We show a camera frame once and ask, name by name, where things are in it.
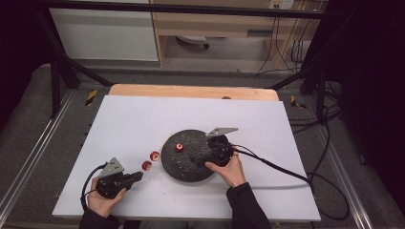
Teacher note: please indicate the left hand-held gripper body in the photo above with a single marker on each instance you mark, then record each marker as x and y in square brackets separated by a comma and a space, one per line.
[111, 184]

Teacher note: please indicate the white cabinet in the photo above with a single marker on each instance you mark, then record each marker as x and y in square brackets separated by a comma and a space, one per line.
[105, 35]

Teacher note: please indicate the white table board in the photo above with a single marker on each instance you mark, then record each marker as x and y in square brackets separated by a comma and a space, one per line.
[127, 127]

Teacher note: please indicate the white power strip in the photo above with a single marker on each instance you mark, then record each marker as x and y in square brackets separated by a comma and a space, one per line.
[281, 4]

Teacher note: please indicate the wooden table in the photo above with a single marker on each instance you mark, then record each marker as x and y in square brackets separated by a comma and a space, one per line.
[191, 91]

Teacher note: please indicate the person's left hand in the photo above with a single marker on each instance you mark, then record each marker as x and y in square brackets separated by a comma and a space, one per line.
[98, 203]

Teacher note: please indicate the aluminium floor rail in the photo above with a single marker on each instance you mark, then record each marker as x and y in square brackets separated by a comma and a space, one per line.
[38, 143]
[347, 184]

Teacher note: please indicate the yellow black floor tape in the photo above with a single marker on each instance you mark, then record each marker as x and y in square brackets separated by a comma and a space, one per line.
[91, 97]
[297, 102]

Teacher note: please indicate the person's right hand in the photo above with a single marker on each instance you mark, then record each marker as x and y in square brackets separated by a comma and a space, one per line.
[230, 173]

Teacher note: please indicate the black metal frame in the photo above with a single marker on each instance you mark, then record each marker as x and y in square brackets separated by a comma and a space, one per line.
[191, 8]

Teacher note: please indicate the round black plate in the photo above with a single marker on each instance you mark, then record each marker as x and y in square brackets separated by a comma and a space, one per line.
[178, 165]

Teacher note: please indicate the white chair base with wheel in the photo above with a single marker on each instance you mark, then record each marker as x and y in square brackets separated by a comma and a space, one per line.
[194, 40]

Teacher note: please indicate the red candied fruit piece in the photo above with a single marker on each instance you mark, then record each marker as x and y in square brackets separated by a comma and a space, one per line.
[146, 165]
[179, 146]
[155, 156]

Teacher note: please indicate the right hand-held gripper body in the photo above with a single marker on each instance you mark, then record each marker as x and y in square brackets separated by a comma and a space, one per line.
[221, 151]

